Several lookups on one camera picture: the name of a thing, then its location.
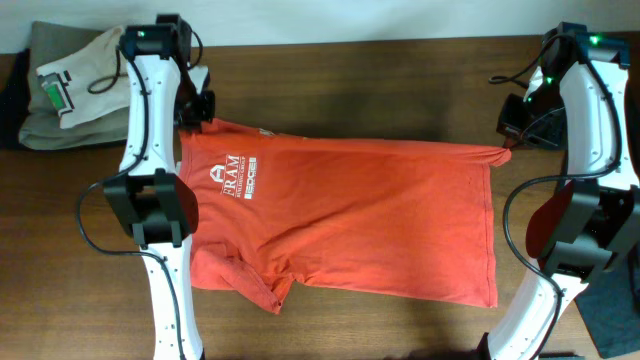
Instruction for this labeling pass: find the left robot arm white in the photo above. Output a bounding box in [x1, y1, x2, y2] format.
[103, 14, 215, 360]

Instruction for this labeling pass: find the black folded garment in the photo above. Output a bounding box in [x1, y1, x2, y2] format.
[1, 49, 31, 150]

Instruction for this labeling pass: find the olive folded garment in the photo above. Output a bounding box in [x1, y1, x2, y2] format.
[18, 21, 129, 150]

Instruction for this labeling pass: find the orange t-shirt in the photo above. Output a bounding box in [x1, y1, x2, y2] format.
[180, 119, 511, 313]

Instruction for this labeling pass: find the dark grey clothes pile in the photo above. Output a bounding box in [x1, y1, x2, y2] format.
[576, 256, 639, 359]

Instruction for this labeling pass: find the white folded t-shirt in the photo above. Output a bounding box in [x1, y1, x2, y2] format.
[36, 26, 130, 129]

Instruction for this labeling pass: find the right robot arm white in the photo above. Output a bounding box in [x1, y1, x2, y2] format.
[475, 22, 639, 360]

